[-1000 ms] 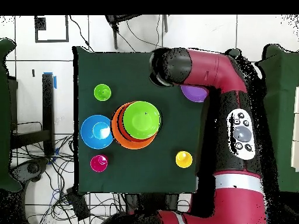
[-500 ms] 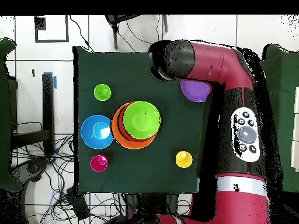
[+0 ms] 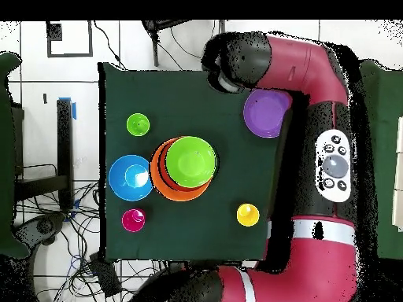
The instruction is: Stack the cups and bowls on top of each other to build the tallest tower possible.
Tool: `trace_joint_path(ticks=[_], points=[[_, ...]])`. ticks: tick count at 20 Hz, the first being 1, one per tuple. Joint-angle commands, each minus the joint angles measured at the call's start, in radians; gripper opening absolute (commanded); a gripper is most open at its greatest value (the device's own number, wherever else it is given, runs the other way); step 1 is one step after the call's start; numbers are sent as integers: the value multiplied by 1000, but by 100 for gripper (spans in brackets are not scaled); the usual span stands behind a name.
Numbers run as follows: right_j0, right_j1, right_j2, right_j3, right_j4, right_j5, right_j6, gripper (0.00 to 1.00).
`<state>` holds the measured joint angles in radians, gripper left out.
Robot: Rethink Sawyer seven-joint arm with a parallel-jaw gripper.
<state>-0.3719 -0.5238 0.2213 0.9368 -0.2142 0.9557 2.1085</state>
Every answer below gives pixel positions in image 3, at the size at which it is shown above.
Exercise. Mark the green cup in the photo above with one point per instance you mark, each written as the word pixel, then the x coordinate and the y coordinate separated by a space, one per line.
pixel 138 127

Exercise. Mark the green cloth side table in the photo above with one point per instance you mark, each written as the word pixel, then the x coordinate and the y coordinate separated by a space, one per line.
pixel 6 157
pixel 385 157

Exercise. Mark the yellow cup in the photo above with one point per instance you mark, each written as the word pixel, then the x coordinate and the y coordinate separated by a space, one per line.
pixel 248 217

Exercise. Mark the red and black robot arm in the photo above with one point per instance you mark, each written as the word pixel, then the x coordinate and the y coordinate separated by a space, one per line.
pixel 315 267

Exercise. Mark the purple bowl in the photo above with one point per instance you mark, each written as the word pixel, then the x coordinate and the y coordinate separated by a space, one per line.
pixel 264 113

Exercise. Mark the red cup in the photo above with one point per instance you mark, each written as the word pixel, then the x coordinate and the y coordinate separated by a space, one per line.
pixel 132 221

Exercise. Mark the black table frame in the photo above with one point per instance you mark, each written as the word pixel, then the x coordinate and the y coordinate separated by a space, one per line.
pixel 64 141

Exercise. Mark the light blue bowl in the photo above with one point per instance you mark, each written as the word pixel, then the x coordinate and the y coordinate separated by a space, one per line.
pixel 119 188

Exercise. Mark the orange-red shallow bowl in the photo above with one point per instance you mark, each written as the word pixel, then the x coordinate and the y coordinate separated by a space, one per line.
pixel 163 176

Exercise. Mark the dark green tablecloth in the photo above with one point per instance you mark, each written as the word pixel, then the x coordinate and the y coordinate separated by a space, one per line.
pixel 189 94

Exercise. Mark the green bowl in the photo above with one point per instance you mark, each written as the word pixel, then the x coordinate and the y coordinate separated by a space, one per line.
pixel 190 162

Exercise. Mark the large yellow-orange bowl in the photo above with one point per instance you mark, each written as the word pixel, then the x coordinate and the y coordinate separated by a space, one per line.
pixel 156 176

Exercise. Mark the black floor frame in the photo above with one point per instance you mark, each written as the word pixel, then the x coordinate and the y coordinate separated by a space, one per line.
pixel 54 31

